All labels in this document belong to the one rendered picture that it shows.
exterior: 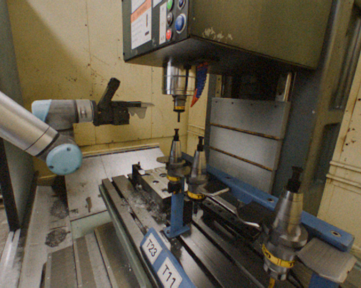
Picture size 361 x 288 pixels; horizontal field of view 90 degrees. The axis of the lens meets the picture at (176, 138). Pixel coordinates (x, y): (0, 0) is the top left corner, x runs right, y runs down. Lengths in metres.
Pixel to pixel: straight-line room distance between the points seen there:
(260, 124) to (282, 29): 0.48
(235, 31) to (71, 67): 1.35
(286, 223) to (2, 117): 0.55
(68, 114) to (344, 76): 1.26
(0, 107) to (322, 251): 0.61
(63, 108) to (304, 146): 0.96
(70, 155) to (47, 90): 1.20
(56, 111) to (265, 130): 0.89
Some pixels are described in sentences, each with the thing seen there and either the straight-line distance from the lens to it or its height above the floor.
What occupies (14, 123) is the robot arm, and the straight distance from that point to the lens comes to 0.50.
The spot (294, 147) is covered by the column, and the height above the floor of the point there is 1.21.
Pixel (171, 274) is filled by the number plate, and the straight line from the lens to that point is 0.62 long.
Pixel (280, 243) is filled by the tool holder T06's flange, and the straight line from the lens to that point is 0.36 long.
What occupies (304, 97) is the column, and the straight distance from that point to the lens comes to 0.99.
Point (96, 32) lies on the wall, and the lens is 1.75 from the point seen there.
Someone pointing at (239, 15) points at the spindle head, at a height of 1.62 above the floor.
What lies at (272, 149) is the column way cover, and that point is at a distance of 1.02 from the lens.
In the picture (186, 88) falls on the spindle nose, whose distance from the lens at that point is 0.72.
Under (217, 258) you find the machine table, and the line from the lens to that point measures 0.73.
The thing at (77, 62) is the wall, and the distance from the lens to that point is 1.68.
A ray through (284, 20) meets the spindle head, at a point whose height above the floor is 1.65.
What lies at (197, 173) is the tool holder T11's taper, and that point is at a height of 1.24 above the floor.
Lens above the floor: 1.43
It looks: 14 degrees down
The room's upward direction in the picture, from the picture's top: 2 degrees clockwise
